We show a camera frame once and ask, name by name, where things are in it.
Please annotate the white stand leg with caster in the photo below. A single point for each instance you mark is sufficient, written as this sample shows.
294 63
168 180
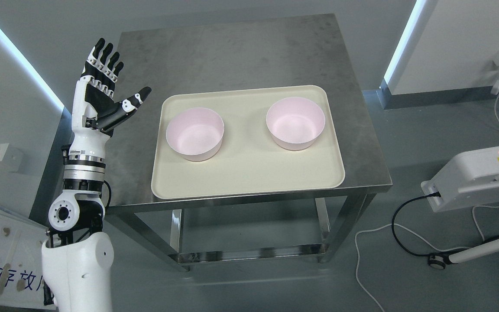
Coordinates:
440 262

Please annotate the white sign board blue letters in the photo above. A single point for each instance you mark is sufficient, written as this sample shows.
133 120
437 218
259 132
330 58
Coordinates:
21 277

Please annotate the stainless steel table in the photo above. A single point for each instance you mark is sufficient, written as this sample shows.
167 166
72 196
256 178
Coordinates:
282 52

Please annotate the white device with warning label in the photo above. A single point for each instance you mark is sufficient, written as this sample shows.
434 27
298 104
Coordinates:
469 179

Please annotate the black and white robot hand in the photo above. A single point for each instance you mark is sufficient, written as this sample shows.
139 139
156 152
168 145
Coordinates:
93 104

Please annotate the pink bowl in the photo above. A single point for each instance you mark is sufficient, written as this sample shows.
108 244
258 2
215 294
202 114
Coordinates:
295 122
196 134

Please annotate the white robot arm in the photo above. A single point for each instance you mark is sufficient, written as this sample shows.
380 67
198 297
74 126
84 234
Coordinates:
77 256

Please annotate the white wall socket box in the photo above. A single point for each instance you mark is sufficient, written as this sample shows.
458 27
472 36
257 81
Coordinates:
11 158

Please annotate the cream plastic tray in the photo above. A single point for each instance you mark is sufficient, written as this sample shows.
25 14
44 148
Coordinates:
248 161

